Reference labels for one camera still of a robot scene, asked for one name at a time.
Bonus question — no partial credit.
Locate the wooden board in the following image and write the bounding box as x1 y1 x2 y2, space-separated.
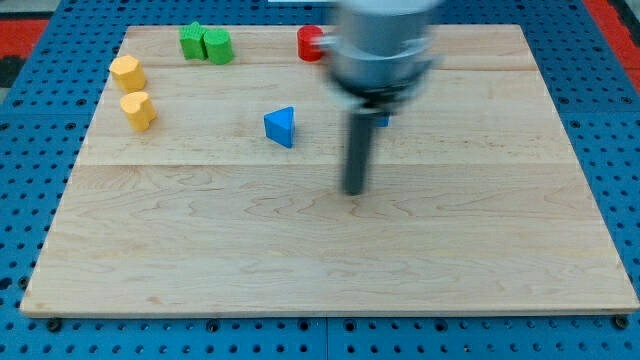
21 25 639 319

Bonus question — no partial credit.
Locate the green star block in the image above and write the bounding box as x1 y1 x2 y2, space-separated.
179 21 208 60

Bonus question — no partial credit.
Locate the red cylinder block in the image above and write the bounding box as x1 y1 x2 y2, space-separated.
296 25 323 62

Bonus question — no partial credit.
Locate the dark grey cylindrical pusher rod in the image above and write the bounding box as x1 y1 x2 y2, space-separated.
342 107 380 195

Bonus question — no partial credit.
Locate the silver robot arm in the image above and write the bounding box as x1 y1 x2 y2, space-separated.
313 0 441 195

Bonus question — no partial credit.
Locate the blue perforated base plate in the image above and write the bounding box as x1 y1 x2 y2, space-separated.
1 0 639 359

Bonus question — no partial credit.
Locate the yellow hexagon block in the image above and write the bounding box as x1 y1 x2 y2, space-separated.
109 55 146 93

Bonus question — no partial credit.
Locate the blue triangle block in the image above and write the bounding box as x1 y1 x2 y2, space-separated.
263 106 295 148

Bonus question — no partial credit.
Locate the blue block behind arm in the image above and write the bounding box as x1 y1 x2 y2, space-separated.
376 115 391 127

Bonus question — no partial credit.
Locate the green cylinder block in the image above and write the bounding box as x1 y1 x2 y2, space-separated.
203 28 234 65

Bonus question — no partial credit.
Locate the yellow heart block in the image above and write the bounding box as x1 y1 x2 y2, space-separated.
120 91 157 132

